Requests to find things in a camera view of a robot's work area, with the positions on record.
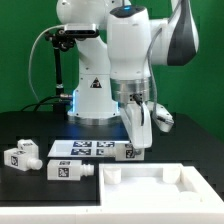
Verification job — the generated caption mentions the white L-shaped fence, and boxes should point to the white L-shaped fence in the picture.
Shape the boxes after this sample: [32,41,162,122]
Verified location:
[0,166,224,224]

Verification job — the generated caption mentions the black cables at base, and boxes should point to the black cables at base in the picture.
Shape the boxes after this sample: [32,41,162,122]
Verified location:
[20,94,73,112]

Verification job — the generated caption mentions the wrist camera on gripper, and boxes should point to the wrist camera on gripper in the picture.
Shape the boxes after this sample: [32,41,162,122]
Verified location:
[148,102,174,132]

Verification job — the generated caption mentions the white square tabletop part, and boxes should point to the white square tabletop part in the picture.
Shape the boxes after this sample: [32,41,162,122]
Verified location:
[99,163,224,209]

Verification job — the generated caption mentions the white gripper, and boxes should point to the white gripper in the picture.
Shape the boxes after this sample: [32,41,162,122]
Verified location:
[120,102,152,149]

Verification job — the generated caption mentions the white camera cable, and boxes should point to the white camera cable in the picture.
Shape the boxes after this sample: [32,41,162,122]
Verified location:
[27,23,65,104]

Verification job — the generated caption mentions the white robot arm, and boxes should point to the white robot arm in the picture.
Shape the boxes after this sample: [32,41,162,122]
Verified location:
[56,0,199,149]

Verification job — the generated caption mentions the white paper with tags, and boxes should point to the white paper with tags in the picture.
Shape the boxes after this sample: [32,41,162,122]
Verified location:
[48,140,128,158]

